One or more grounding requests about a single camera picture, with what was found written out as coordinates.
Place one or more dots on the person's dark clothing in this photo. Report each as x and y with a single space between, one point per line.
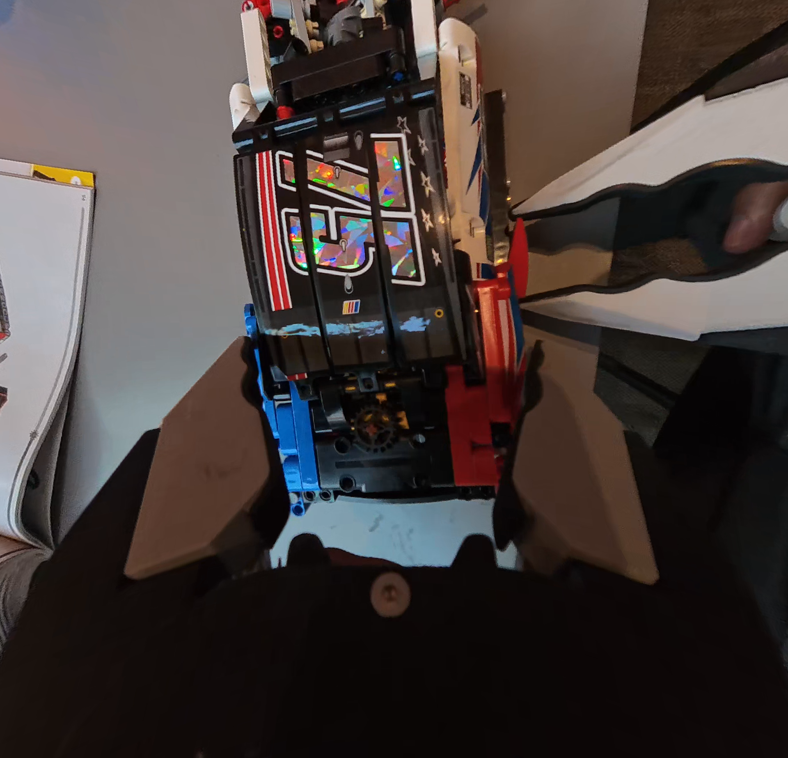
726 462

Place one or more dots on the instruction booklet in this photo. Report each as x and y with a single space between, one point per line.
37 339

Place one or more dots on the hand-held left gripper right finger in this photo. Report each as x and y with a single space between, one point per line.
578 474

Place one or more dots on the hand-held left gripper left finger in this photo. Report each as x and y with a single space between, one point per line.
203 474

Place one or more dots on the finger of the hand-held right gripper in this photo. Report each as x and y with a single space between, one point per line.
708 308
677 142

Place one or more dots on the toy brick car model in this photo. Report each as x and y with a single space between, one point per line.
345 327

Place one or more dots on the person's right hand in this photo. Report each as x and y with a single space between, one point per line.
751 222

